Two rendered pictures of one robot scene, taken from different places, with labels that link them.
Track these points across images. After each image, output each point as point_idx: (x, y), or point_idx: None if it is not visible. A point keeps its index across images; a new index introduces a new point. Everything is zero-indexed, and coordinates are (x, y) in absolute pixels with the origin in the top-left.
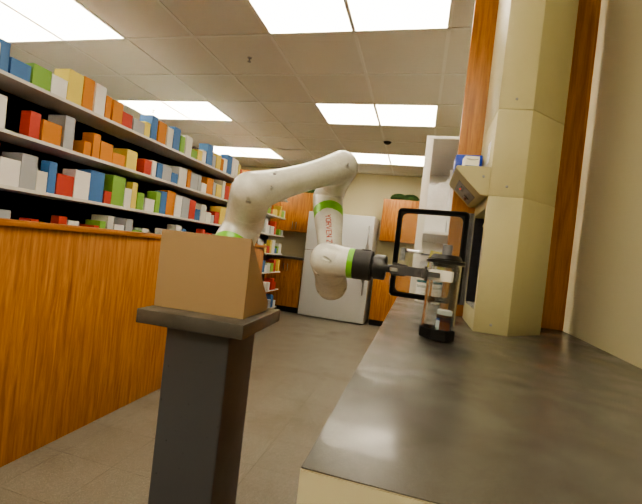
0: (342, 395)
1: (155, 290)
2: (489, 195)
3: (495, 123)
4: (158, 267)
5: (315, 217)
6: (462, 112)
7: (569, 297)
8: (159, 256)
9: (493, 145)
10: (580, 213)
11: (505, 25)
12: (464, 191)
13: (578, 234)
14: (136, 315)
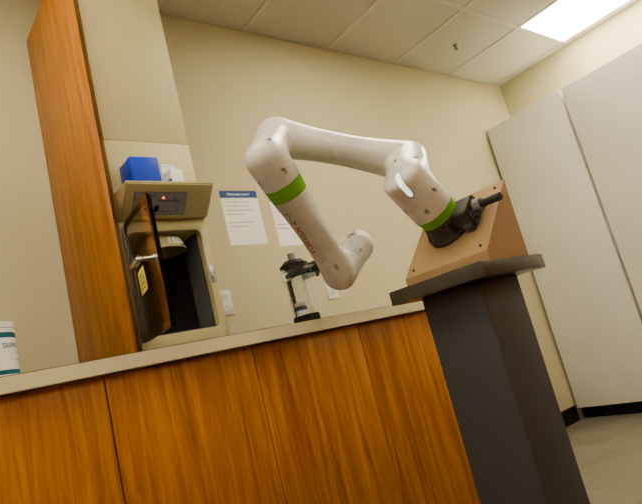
0: None
1: (523, 240)
2: (203, 218)
3: (184, 154)
4: (515, 217)
5: (307, 188)
6: (86, 89)
7: (65, 347)
8: (512, 206)
9: (191, 174)
10: (54, 254)
11: (158, 67)
12: (169, 203)
13: (59, 277)
14: (543, 260)
